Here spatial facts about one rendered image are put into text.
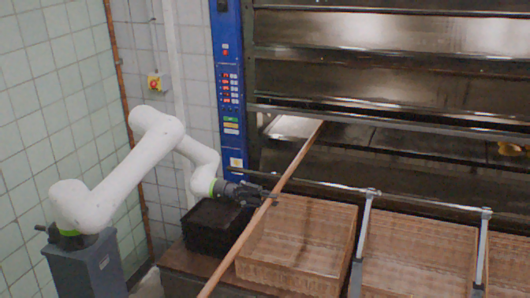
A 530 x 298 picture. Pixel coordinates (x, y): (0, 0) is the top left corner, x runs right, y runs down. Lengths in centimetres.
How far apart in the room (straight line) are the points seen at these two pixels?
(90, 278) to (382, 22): 165
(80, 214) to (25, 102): 95
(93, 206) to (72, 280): 41
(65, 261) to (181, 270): 88
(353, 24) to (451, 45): 45
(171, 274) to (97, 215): 114
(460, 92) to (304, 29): 79
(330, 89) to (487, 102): 72
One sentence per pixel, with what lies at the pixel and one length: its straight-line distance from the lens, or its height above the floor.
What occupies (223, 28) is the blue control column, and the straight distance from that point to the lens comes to 248.
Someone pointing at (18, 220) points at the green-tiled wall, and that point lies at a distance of 260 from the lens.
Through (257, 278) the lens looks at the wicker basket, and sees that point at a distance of 251.
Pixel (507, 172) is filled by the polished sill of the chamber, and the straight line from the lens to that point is 248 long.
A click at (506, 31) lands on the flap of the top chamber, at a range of 226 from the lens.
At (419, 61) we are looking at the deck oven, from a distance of 228.
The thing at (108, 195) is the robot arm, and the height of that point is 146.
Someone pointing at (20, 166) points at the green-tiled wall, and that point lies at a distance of 253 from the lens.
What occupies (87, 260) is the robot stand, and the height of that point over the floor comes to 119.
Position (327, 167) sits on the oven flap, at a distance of 259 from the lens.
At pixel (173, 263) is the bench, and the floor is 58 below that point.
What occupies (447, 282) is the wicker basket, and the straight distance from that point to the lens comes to 265.
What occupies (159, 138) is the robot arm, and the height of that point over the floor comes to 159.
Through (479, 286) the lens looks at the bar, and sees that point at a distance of 211.
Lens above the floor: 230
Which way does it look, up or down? 27 degrees down
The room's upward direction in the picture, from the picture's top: 2 degrees counter-clockwise
